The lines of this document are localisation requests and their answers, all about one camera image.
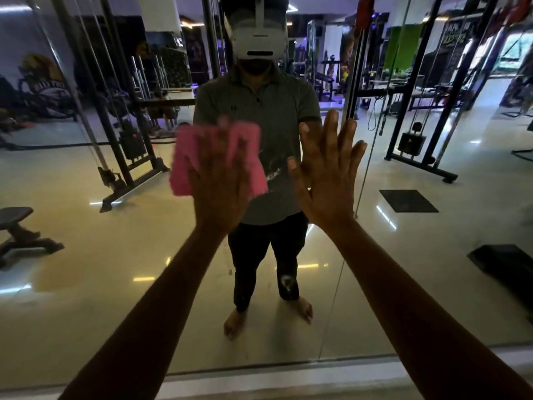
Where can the person's left hand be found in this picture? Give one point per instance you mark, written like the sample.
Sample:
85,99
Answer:
220,195

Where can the person's right hand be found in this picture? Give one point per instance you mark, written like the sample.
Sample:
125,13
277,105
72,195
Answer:
329,191

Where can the pink cloth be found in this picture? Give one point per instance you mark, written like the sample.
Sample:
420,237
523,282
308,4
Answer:
179,162

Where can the large wall mirror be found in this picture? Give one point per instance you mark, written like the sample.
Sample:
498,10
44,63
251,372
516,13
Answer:
83,266

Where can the person's right forearm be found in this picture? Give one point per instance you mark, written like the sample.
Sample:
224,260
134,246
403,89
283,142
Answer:
429,316

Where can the person's left forearm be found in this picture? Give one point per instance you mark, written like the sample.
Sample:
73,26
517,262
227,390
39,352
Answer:
141,320

